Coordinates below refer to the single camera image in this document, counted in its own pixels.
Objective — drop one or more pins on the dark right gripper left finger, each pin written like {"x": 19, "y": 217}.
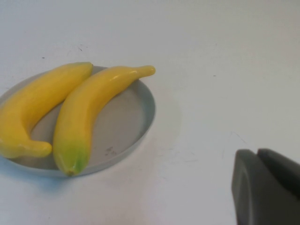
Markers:
{"x": 253, "y": 199}

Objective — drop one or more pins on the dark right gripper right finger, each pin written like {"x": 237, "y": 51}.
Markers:
{"x": 286, "y": 171}

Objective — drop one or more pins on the yellow banana vivid green tip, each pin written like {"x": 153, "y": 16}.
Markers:
{"x": 84, "y": 112}

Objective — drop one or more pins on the yellow banana faint green tip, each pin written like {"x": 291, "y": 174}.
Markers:
{"x": 30, "y": 100}

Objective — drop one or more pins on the pale blue round plate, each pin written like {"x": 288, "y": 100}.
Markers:
{"x": 122, "y": 122}

